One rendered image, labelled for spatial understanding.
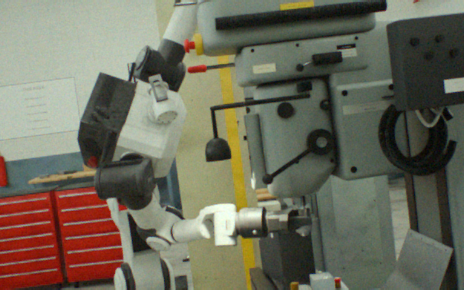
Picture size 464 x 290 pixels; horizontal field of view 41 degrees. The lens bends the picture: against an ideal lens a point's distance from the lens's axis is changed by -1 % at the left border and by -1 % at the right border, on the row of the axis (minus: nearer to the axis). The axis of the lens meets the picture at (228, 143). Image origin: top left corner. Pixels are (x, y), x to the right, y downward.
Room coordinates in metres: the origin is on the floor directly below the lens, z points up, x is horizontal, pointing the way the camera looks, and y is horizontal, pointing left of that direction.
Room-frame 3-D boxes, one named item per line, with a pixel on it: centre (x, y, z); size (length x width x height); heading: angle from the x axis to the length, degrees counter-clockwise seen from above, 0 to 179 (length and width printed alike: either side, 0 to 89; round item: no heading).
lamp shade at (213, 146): (1.75, 0.03, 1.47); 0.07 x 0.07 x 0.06
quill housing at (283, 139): (1.79, -0.19, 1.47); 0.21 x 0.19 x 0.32; 5
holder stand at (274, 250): (2.21, -0.15, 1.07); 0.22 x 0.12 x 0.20; 16
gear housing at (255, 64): (1.79, -0.22, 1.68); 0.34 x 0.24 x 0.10; 95
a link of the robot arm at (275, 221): (1.81, -0.09, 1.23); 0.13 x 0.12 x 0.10; 164
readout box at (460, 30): (1.48, -0.51, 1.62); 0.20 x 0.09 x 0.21; 95
